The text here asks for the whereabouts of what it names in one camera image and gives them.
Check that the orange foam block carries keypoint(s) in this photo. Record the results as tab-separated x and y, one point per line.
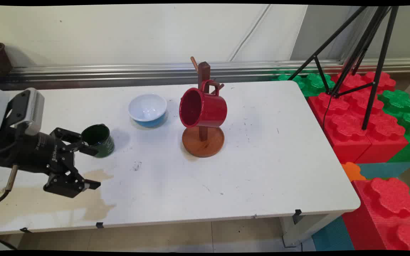
352	170

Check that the black tripod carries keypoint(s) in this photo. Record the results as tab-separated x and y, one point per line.
380	67

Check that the green foam block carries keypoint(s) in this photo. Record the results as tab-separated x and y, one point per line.
315	83
400	103

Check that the teal foam block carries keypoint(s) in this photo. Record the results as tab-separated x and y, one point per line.
333	236
383	170

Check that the grey black wrist camera box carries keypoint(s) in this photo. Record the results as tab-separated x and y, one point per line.
34	106

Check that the dark green enamel mug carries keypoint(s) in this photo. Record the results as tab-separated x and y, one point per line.
105	145

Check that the brown wooden mug tree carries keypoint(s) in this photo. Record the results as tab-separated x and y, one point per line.
203	145

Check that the red enamel mug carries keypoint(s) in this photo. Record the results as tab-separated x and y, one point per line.
208	110

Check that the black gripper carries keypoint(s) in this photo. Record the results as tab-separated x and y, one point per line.
30	149

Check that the large red foam block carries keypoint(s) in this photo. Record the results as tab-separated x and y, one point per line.
347	124

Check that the white and blue bowl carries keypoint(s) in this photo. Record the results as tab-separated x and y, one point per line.
148	106

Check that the white table leg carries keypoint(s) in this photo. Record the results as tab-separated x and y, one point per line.
308	227

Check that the silver metal wall rail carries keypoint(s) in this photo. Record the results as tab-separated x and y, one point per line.
119	73

